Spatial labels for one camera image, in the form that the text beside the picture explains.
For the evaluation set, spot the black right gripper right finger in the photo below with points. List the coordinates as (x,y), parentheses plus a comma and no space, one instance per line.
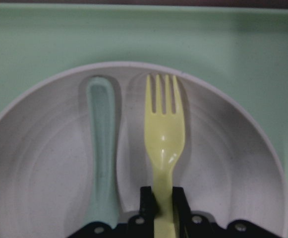
(190,224)

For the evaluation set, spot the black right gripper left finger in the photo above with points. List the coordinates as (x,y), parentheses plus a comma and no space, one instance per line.
(142,224)

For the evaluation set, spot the light green plastic spoon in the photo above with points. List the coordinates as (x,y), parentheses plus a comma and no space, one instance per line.
(101,104)

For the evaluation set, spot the yellow plastic fork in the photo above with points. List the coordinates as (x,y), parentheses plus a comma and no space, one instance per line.
(164,136)

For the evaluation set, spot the light green tray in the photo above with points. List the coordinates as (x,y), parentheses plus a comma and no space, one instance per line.
(241,51)

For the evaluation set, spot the white round plate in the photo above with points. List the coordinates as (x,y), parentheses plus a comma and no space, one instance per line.
(229,169)

